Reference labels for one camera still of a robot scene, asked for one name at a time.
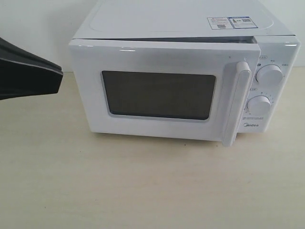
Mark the white lower timer knob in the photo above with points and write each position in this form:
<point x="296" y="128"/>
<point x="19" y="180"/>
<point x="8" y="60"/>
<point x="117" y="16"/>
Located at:
<point x="259" y="105"/>

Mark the blue white label sticker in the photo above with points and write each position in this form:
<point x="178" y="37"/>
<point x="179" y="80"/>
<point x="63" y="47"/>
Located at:
<point x="230" y="23"/>

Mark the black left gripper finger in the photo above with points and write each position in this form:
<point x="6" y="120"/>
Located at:
<point x="25" y="74"/>

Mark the white upper power knob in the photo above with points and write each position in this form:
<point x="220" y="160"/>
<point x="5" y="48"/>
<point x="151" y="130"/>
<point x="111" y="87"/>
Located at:
<point x="269" y="75"/>

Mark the white microwave door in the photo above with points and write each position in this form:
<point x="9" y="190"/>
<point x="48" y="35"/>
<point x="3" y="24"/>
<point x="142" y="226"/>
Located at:
<point x="180" y="90"/>

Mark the white microwave oven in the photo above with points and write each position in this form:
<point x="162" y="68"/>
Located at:
<point x="186" y="21"/>

